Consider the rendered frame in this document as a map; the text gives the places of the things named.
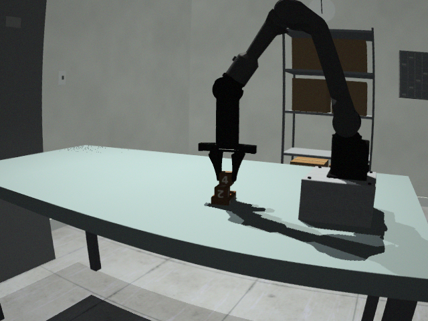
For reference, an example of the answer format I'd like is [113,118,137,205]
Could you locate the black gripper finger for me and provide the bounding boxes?
[209,150,223,181]
[231,151,245,182]

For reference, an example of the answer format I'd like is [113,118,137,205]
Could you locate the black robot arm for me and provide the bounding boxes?
[212,0,370,181]

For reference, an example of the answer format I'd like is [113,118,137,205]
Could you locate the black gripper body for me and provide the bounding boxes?
[198,126,257,154]

